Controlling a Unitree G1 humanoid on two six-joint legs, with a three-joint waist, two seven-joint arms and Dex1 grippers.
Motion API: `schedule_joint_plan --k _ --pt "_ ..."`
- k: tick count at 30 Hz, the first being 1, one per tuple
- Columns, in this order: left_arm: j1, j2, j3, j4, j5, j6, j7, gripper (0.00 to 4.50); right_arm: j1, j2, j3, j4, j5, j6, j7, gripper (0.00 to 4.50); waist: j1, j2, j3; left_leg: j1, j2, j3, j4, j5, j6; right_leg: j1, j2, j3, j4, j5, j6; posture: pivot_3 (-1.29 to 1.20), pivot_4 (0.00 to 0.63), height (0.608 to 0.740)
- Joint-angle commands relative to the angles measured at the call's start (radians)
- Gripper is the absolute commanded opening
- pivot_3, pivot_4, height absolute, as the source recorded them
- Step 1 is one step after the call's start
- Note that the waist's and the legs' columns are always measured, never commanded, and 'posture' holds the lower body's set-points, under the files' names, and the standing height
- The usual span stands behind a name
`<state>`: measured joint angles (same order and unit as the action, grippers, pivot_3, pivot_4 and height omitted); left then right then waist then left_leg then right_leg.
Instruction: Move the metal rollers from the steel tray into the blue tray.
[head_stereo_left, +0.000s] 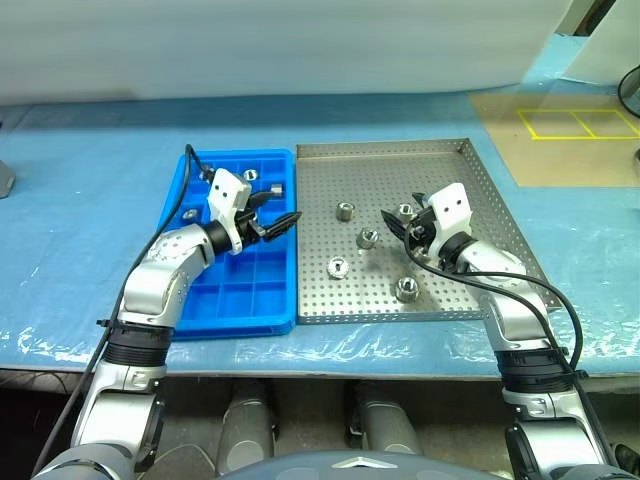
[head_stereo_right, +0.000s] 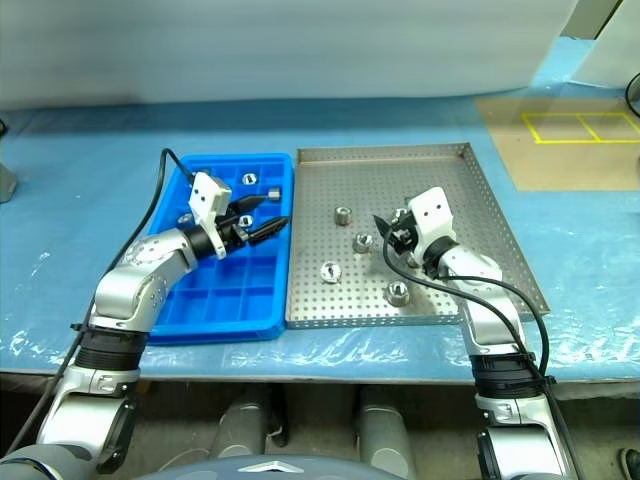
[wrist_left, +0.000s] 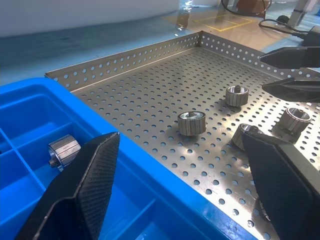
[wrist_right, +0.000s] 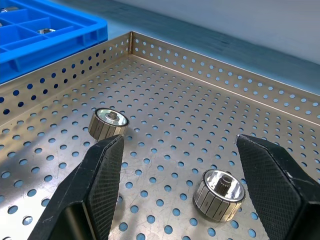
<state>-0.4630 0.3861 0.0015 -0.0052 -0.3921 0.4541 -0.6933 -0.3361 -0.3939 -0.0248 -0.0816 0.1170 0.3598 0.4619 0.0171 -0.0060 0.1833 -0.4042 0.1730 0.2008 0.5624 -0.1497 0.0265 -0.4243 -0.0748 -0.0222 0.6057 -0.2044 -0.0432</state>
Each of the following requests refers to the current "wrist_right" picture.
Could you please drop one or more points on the blue compartment parts tray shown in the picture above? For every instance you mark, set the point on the blue compartment parts tray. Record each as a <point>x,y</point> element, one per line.
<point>62,40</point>

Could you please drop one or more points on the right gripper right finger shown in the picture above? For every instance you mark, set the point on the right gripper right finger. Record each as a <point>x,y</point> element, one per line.
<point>275,190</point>

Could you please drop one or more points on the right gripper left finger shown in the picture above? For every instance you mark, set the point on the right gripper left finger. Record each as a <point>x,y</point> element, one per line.
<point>82,187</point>

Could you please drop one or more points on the perforated metal tray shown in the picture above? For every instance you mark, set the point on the perforated metal tray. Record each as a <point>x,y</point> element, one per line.
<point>160,170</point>

